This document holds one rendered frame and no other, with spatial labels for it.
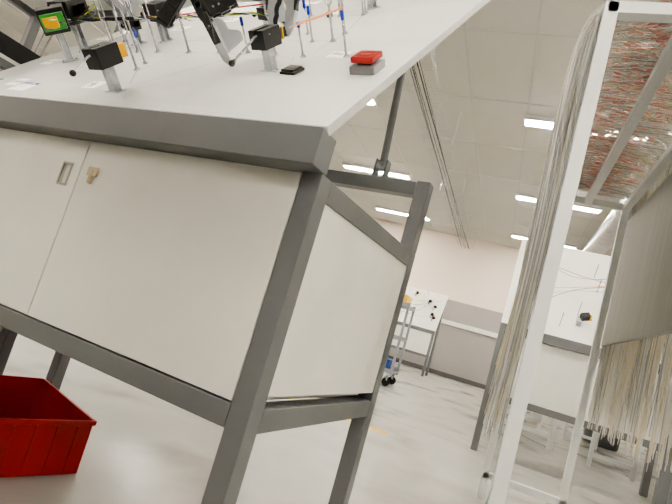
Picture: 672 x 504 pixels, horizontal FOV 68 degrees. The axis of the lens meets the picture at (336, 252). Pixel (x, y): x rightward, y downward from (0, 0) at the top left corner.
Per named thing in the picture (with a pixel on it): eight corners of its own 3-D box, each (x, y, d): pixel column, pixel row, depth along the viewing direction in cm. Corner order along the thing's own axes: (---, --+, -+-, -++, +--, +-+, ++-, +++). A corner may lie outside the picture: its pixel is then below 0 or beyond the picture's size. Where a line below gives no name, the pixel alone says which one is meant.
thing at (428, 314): (423, 376, 929) (445, 291, 950) (364, 358, 970) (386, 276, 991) (428, 375, 997) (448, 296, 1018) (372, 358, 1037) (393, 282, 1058)
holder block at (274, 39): (251, 50, 108) (247, 30, 106) (268, 43, 112) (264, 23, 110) (266, 51, 106) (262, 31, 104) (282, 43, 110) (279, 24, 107)
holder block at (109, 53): (76, 104, 108) (56, 57, 103) (119, 85, 117) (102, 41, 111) (90, 105, 106) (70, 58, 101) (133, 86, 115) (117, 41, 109)
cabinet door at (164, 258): (228, 401, 79) (299, 170, 84) (23, 314, 104) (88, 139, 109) (237, 400, 82) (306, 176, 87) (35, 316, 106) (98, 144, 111)
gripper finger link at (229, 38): (252, 56, 101) (230, 10, 97) (225, 69, 101) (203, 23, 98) (252, 56, 104) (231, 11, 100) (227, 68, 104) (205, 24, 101)
